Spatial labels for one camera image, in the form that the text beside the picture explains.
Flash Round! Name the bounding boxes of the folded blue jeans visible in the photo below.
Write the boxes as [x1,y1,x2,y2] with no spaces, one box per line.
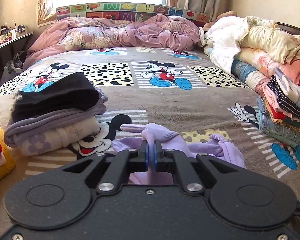
[256,96,300,148]

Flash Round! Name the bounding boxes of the navy striped folded garment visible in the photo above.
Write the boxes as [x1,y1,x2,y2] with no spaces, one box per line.
[267,75,300,127]

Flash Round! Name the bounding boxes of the cartoon mouse printed blanket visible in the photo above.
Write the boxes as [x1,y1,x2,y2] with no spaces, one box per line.
[0,46,300,230]

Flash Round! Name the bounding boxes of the cluttered side shelf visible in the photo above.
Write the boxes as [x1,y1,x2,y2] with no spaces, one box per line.
[0,20,28,49]

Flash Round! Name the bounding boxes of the mauve floral duvet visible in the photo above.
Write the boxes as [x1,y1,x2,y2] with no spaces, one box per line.
[23,14,201,69]

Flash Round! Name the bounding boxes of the dark desk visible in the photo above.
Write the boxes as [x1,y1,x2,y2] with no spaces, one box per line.
[0,31,34,74]

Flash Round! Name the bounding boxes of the sheer yellow curtain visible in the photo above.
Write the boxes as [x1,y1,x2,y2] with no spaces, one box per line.
[37,0,56,27]

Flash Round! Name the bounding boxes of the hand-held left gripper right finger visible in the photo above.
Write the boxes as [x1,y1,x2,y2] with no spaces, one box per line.
[154,140,237,195]

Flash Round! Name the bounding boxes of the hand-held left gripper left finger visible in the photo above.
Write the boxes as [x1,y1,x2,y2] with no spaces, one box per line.
[62,139,149,195]

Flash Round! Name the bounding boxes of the dark bag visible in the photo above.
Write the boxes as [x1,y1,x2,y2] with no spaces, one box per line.
[0,51,28,85]

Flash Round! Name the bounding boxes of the black folded garment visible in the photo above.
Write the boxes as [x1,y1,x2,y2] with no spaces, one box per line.
[11,72,102,123]

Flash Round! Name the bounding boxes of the dark wooden bed rail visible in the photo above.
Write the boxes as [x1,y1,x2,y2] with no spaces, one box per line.
[277,22,300,38]

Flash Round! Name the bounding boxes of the cream flower print garment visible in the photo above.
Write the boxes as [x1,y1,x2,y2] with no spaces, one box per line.
[17,116,102,157]

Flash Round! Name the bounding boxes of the pink folded garment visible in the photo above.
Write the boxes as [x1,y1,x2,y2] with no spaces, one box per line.
[262,84,283,113]

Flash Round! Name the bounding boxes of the lilac sweatshirt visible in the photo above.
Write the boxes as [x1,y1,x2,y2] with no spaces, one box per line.
[111,123,247,185]

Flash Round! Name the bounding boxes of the brown plush toy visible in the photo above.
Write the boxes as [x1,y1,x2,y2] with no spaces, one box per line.
[204,10,238,29]

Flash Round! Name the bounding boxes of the pink floral quilt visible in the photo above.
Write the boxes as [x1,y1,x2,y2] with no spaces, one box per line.
[236,47,300,85]

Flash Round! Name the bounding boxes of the yellow knit garment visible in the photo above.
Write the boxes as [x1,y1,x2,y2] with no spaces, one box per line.
[0,127,16,188]

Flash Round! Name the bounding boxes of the white lilac folded garment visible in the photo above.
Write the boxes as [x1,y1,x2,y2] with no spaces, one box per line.
[274,67,300,100]

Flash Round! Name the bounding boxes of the alphabet print headboard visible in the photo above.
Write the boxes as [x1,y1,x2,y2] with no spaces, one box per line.
[55,2,212,28]

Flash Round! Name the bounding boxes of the grey purple folded garment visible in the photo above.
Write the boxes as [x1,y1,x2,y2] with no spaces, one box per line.
[4,87,108,148]

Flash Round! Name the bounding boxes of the red folded garment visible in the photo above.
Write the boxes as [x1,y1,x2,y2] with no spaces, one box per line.
[266,102,288,121]

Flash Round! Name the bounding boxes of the blue striped rolled blanket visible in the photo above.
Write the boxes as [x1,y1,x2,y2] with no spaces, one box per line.
[231,59,272,96]

